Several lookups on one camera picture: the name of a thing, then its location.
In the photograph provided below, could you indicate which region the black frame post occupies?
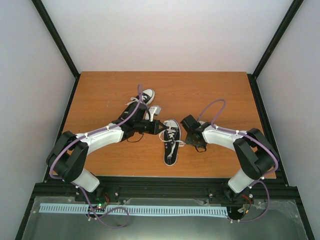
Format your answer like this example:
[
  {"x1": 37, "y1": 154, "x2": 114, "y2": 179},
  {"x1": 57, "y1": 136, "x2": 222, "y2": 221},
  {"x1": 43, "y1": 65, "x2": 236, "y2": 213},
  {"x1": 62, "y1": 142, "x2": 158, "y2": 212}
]
[
  {"x1": 31, "y1": 0, "x2": 81, "y2": 79},
  {"x1": 251, "y1": 0, "x2": 305, "y2": 78}
]

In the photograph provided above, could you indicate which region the white lace of sneaker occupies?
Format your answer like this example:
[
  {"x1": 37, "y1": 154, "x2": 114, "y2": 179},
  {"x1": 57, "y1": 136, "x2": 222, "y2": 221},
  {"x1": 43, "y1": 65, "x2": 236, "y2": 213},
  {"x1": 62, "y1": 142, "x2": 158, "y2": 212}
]
[
  {"x1": 126, "y1": 93, "x2": 154, "y2": 106},
  {"x1": 158, "y1": 119, "x2": 186, "y2": 160}
]

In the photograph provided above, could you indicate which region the green lit circuit board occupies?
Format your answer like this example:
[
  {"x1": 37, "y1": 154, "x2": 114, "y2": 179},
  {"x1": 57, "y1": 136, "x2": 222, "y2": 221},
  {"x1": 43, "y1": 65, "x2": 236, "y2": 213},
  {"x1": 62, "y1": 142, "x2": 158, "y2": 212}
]
[{"x1": 94, "y1": 192, "x2": 110, "y2": 211}]

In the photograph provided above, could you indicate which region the left black frame post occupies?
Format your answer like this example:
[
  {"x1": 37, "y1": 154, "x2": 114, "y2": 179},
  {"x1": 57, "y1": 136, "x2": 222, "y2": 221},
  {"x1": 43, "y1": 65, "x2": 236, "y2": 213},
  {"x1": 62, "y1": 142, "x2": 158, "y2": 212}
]
[{"x1": 31, "y1": 0, "x2": 81, "y2": 79}]

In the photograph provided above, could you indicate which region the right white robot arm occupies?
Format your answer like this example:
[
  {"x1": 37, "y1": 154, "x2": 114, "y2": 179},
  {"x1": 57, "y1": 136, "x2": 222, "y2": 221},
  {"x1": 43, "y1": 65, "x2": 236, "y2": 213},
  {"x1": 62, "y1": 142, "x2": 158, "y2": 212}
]
[{"x1": 181, "y1": 115, "x2": 279, "y2": 194}]

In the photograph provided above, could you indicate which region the light blue slotted cable duct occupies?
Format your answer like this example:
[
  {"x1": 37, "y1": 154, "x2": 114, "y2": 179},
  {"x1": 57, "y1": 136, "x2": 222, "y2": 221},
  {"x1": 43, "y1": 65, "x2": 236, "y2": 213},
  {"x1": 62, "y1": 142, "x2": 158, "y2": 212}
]
[{"x1": 38, "y1": 203, "x2": 228, "y2": 218}]

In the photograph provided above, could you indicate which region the black aluminium frame rail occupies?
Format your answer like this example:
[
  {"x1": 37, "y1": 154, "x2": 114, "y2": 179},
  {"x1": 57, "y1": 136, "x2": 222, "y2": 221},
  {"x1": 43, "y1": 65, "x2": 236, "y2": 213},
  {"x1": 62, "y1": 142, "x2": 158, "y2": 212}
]
[{"x1": 32, "y1": 174, "x2": 301, "y2": 208}]

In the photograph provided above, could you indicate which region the right black frame post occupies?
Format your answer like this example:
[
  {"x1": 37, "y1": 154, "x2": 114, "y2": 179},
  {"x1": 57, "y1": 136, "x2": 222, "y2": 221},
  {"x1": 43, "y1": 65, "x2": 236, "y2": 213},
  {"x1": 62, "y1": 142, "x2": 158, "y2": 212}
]
[{"x1": 251, "y1": 0, "x2": 305, "y2": 78}]

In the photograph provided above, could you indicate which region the black canvas sneaker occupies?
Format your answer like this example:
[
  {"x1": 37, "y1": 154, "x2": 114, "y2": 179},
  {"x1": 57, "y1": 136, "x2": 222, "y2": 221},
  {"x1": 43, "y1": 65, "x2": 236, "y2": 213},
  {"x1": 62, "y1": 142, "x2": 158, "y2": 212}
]
[
  {"x1": 119, "y1": 88, "x2": 155, "y2": 121},
  {"x1": 161, "y1": 119, "x2": 183, "y2": 166}
]

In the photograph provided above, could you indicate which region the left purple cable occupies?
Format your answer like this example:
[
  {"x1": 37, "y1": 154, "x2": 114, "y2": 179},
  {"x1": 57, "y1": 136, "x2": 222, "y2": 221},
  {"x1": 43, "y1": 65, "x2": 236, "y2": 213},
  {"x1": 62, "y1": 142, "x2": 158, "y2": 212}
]
[{"x1": 49, "y1": 83, "x2": 151, "y2": 181}]

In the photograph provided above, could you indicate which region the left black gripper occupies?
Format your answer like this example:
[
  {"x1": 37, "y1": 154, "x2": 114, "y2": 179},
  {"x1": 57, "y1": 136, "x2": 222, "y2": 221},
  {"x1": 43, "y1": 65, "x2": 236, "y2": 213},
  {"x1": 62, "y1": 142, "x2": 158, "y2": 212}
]
[{"x1": 135, "y1": 119, "x2": 167, "y2": 136}]

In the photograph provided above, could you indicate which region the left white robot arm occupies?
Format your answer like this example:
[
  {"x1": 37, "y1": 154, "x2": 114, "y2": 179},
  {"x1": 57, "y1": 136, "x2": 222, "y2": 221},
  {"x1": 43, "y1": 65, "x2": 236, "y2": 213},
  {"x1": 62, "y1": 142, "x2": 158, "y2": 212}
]
[{"x1": 46, "y1": 103, "x2": 167, "y2": 202}]

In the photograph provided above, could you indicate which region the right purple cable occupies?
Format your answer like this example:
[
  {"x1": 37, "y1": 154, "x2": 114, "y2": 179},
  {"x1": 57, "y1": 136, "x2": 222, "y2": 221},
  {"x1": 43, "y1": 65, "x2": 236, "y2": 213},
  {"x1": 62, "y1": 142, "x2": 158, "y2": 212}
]
[{"x1": 198, "y1": 99, "x2": 280, "y2": 224}]

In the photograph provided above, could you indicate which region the purple cable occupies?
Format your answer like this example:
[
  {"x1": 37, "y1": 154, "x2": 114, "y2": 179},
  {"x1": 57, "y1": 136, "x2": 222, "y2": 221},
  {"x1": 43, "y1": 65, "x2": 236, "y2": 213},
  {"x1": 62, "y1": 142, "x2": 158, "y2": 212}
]
[
  {"x1": 49, "y1": 83, "x2": 151, "y2": 181},
  {"x1": 198, "y1": 99, "x2": 280, "y2": 224}
]

